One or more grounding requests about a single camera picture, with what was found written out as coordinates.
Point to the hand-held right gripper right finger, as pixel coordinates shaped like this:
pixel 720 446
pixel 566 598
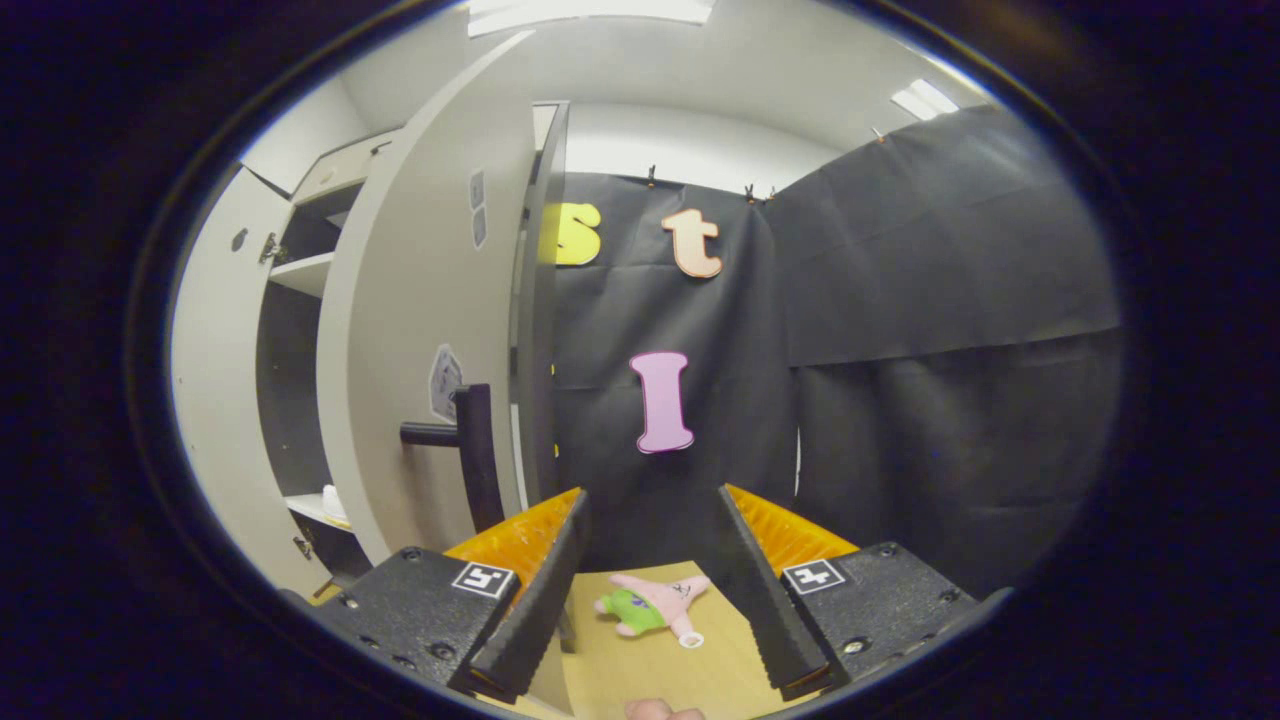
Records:
pixel 765 610

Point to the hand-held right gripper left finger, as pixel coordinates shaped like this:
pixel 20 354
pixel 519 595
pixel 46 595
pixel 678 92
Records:
pixel 540 610

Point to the white canvas shoe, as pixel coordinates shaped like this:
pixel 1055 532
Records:
pixel 332 505

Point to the white shoe cabinet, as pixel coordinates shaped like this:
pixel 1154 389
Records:
pixel 545 320

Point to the white shoe cabinet door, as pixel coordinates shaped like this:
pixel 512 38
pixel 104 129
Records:
pixel 215 400
pixel 420 300

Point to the metal door hinge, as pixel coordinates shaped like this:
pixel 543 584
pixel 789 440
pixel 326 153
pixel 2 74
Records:
pixel 303 548
pixel 271 248

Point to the white cabinet shelf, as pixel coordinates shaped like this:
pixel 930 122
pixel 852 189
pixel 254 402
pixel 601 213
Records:
pixel 305 272
pixel 303 508

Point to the pink starfish plush toy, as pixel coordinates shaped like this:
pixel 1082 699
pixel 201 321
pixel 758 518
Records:
pixel 660 595

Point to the black backdrop cloth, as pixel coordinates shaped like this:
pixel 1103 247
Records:
pixel 900 400

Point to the ceiling light panel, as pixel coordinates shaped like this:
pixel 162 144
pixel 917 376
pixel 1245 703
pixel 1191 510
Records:
pixel 925 100
pixel 590 12

